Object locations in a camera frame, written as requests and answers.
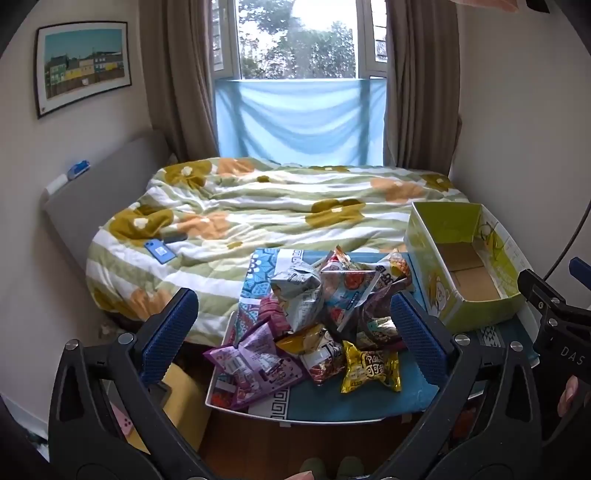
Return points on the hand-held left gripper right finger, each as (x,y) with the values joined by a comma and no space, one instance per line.
(420,341)

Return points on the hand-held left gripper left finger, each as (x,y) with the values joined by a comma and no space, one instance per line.
(168,337)

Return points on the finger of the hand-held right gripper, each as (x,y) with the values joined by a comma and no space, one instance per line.
(581,270)
(540,288)

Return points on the small yellow candy bag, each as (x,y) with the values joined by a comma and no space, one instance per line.
(369,369)

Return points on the green cardboard box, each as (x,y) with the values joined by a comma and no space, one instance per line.
(466,281)

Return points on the purple snack bag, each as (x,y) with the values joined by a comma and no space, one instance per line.
(254,364)

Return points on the brown yellow chip bag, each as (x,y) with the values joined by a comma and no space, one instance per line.
(325,362)

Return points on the pile of snack packets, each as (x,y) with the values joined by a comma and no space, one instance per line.
(295,295)

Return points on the person's right hand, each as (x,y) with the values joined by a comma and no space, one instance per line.
(569,397)

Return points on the blue phone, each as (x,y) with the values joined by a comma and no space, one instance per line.
(159,251)

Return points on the pink object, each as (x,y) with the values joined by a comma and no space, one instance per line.
(122,421)

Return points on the small black device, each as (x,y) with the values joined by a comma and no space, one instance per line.
(175,237)

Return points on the grey green slipper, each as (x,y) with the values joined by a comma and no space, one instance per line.
(316,467)
(351,467)

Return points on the grey headboard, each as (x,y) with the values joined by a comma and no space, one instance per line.
(101,194)

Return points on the floral striped duvet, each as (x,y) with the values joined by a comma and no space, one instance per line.
(258,203)

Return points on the brown curtain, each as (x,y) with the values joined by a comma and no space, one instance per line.
(422,83)
(180,78)

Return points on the light blue window cloth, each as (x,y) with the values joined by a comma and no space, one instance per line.
(300,120)

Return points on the framed houses picture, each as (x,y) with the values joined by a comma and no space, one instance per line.
(83,64)

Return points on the window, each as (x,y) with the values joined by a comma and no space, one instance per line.
(295,41)

